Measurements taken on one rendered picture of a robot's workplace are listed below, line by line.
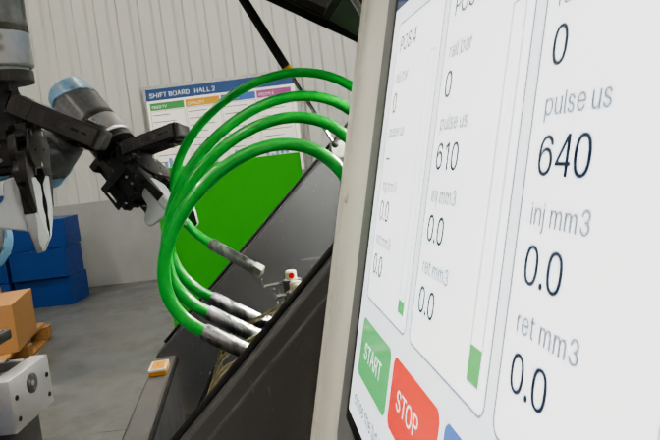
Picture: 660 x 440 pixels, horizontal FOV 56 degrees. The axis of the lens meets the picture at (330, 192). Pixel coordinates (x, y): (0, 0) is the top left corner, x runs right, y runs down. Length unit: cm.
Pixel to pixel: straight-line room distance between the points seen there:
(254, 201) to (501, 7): 387
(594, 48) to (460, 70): 10
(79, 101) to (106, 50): 669
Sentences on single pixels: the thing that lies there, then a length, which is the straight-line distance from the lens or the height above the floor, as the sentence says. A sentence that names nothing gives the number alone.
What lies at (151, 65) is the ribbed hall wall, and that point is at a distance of 763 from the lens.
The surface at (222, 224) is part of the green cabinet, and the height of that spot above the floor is 89.
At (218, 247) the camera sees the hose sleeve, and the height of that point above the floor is 117.
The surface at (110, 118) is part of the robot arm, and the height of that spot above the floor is 140.
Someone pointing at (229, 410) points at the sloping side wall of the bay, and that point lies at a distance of 59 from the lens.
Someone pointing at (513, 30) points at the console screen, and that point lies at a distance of 22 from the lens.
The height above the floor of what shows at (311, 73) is 142.
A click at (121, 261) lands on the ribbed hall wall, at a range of 781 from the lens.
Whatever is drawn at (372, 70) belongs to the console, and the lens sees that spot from 46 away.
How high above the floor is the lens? 131
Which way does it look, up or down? 4 degrees down
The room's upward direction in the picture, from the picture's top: 7 degrees counter-clockwise
